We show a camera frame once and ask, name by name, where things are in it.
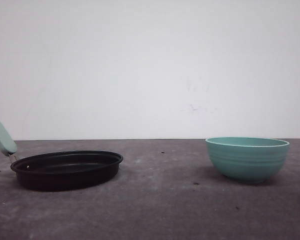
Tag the teal ceramic bowl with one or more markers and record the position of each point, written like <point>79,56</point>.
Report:
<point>250,160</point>

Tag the black frying pan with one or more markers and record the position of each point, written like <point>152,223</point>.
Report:
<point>60,171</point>

